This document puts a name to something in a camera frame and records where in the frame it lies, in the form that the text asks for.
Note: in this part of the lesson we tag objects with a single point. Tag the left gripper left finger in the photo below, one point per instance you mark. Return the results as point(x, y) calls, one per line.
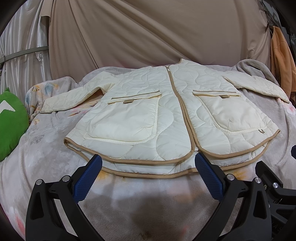
point(53, 211)

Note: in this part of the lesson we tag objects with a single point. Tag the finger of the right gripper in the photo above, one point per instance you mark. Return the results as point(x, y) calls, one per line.
point(293, 151)

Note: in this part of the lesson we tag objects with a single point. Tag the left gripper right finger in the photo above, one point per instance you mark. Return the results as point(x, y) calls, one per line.
point(253, 221)

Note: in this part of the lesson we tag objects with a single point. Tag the cream quilted jacket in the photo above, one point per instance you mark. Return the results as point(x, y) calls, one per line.
point(152, 121)

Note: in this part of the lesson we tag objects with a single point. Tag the grey floral fleece blanket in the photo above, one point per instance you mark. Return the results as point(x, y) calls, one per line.
point(122, 208)

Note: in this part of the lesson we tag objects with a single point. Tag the orange hanging garment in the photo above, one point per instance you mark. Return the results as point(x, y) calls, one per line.
point(282, 63)

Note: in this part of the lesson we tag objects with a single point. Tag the green pillow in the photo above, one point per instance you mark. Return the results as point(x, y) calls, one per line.
point(14, 122)

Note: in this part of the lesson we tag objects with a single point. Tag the silver satin curtain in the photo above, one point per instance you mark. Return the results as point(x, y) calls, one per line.
point(24, 50)

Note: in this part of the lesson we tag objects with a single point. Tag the beige fabric backdrop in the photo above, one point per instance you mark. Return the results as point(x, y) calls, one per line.
point(87, 35)

